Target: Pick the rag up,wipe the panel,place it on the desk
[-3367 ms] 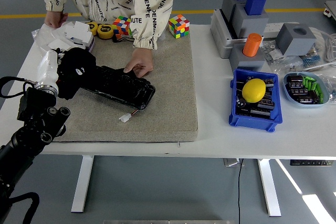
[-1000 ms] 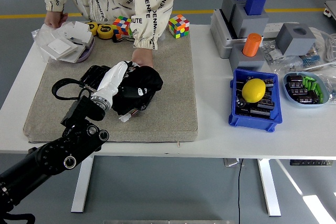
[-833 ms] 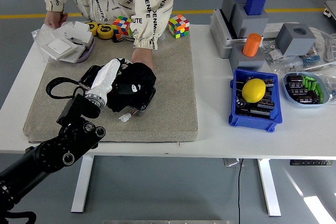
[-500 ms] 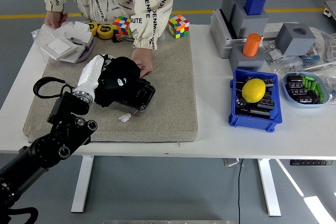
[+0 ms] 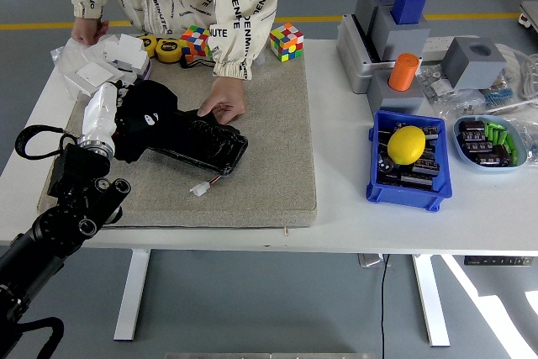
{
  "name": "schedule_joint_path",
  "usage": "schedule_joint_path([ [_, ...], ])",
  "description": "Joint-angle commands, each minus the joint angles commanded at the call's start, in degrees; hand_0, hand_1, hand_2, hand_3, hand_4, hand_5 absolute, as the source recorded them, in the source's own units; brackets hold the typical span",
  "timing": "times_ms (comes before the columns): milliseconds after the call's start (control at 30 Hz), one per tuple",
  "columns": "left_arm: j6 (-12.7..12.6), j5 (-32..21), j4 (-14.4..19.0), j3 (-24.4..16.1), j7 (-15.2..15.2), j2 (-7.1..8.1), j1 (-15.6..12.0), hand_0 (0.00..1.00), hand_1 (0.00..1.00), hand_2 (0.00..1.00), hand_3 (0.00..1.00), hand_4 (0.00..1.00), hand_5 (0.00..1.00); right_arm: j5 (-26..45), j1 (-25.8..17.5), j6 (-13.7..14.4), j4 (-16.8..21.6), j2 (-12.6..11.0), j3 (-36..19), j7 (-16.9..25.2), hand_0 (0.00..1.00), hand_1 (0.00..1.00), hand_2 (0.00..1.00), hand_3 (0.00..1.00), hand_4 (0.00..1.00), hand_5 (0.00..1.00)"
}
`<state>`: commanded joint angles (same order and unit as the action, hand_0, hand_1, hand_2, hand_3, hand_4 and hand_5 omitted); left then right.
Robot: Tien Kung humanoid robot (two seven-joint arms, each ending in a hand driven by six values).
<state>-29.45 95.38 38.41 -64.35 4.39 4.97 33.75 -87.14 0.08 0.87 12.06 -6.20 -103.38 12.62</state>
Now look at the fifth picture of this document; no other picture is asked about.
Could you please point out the yellow tape measure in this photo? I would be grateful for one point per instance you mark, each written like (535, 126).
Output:
(148, 44)
(169, 50)

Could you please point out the light blue bowl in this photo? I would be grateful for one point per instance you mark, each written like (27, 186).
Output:
(519, 161)

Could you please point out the black table control panel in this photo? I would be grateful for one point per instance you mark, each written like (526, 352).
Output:
(498, 260)

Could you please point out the multicoloured puzzle cube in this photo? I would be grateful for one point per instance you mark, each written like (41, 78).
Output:
(195, 41)
(287, 41)

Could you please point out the yellow lemon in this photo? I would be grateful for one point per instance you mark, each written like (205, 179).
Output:
(406, 145)

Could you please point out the grey block with round hole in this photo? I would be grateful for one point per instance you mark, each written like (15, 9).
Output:
(471, 69)

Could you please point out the bundle of blue resistors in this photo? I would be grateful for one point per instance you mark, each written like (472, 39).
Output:
(498, 96)

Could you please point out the person's right hand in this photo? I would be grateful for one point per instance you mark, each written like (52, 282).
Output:
(86, 30)

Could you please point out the black rag with red tag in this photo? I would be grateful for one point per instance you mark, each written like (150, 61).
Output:
(147, 102)

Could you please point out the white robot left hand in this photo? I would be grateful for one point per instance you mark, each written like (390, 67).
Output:
(98, 111)

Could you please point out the grey box under table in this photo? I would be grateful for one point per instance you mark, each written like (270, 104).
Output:
(372, 260)

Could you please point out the green cylindrical cell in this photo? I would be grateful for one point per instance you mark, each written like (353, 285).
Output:
(511, 146)
(490, 130)
(502, 137)

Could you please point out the grey square holder block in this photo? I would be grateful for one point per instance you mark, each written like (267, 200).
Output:
(365, 8)
(395, 100)
(399, 39)

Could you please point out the clear bag of small screws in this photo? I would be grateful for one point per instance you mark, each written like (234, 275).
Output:
(464, 107)

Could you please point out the blue plastic bottle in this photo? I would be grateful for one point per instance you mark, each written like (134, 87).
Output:
(408, 6)

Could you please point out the white table leg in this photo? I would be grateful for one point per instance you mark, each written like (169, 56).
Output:
(430, 300)
(132, 291)

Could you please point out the purple tray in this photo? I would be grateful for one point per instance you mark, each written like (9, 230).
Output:
(145, 71)

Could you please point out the grey-brown mat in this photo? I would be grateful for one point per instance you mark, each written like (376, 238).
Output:
(269, 174)

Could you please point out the white power strip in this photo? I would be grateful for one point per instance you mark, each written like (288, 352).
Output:
(439, 45)

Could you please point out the white folded cardboard box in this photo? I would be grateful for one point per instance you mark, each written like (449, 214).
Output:
(126, 52)

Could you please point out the white square switch plate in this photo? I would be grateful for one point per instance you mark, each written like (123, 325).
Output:
(93, 74)

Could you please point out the person's left forearm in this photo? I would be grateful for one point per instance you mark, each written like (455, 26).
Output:
(235, 48)

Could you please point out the clear flat plastic case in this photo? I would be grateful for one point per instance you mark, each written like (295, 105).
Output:
(122, 75)

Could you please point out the white cart corner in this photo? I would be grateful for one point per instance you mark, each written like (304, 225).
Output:
(529, 16)

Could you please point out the orange cylinder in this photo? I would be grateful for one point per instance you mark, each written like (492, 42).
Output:
(404, 73)

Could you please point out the crumpled clear plastic bag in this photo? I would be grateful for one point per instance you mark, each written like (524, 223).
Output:
(529, 136)

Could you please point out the black cylindrical capacitor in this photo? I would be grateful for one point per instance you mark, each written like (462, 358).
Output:
(471, 126)
(416, 181)
(494, 158)
(426, 167)
(430, 132)
(477, 147)
(386, 165)
(474, 136)

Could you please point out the blue plastic bin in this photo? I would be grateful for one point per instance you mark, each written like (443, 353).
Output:
(443, 174)

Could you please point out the person's left hand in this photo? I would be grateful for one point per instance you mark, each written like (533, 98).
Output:
(227, 98)

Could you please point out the large light grey enclosure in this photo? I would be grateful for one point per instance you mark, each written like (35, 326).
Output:
(351, 60)

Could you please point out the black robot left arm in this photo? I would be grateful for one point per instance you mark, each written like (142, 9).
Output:
(63, 216)

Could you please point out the clear bag of metal parts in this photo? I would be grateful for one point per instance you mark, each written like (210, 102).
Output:
(435, 86)

